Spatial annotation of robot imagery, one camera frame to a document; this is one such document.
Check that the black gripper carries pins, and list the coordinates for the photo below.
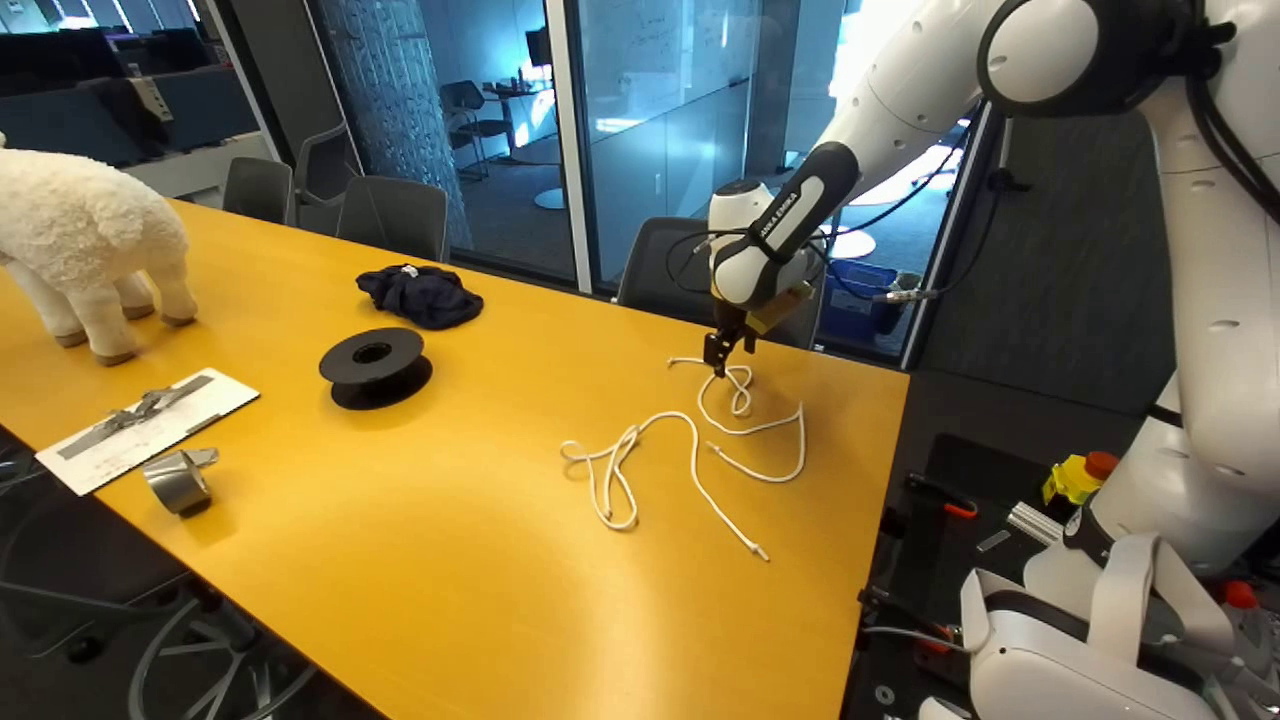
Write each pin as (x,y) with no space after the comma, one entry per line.
(738,322)

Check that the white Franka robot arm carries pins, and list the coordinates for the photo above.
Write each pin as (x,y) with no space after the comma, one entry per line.
(1225,266)

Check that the grey office chair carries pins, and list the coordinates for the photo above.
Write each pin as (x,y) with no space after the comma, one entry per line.
(326,160)
(661,274)
(395,218)
(258,189)

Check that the blue bin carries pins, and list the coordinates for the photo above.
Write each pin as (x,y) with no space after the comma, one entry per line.
(864,303)

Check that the black crumpled cloth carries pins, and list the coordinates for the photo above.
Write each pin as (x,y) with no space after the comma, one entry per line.
(426,296)

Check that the black empty spool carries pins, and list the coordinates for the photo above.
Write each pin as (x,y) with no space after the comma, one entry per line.
(378,366)

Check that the chair behind glass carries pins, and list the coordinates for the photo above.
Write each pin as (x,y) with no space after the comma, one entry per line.
(468,117)

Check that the yellow toy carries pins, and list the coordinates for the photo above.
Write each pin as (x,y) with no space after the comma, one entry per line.
(1065,482)

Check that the red ball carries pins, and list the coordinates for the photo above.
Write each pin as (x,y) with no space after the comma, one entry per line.
(1103,464)

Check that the textured grey column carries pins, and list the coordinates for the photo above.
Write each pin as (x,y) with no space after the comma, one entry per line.
(386,104)

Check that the white paper sheet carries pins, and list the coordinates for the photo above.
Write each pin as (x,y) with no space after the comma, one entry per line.
(201,407)

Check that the white cabinet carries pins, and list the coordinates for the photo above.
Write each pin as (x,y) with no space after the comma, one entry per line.
(201,166)

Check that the red bottle cap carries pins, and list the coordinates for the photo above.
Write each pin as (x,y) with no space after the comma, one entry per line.
(1243,595)

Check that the grey metal tool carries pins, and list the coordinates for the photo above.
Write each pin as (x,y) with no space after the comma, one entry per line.
(134,415)

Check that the office chair with star base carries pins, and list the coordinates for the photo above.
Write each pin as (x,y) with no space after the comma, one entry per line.
(173,640)

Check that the white plush sheep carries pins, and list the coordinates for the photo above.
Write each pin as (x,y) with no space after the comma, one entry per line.
(80,226)

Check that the tan wrist camera mount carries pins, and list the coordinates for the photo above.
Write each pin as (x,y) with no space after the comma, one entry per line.
(786,305)

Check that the white glass wall frame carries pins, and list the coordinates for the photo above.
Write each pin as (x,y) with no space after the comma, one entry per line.
(570,133)

